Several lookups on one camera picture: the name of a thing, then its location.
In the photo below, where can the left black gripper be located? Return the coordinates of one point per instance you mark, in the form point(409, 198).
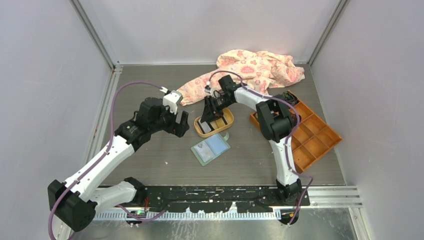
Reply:
point(175, 127)

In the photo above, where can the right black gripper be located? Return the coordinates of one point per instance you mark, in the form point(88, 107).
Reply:
point(210, 112)

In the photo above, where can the yellow oval tray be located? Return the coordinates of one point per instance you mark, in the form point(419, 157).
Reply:
point(218, 125)

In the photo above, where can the green card holder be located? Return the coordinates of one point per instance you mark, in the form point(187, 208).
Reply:
point(217, 143)

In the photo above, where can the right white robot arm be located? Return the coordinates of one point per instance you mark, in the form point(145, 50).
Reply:
point(276, 124)

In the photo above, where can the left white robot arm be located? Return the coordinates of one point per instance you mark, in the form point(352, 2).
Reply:
point(75, 202)

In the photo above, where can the pink patterned garment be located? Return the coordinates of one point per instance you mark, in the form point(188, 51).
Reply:
point(261, 70)

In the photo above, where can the rolled dark tie back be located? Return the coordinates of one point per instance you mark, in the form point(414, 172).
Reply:
point(290, 98)

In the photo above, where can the orange compartment organizer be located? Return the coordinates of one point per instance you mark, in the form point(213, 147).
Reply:
point(313, 139)

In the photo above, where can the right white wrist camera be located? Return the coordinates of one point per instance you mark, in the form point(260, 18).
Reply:
point(208, 89)

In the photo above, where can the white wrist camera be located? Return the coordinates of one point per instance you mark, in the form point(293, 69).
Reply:
point(208, 89)
point(171, 99)

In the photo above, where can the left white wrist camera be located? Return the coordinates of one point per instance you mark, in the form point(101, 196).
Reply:
point(171, 99)

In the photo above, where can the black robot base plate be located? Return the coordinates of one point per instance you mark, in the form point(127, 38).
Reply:
point(215, 199)

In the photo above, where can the aluminium frame rail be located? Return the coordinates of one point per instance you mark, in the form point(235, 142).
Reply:
point(91, 22)

